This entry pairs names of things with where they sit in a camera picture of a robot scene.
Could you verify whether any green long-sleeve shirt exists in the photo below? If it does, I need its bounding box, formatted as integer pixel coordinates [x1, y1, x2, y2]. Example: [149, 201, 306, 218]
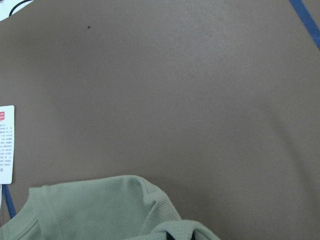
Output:
[0, 175, 217, 240]

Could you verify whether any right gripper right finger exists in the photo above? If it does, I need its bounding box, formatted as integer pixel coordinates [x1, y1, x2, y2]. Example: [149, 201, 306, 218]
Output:
[190, 232, 196, 240]

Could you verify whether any white shirt price tag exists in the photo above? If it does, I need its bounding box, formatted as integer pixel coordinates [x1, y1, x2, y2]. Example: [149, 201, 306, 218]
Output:
[0, 105, 15, 185]

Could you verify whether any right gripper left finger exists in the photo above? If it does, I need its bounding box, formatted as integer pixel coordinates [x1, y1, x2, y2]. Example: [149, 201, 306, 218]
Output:
[166, 232, 175, 240]

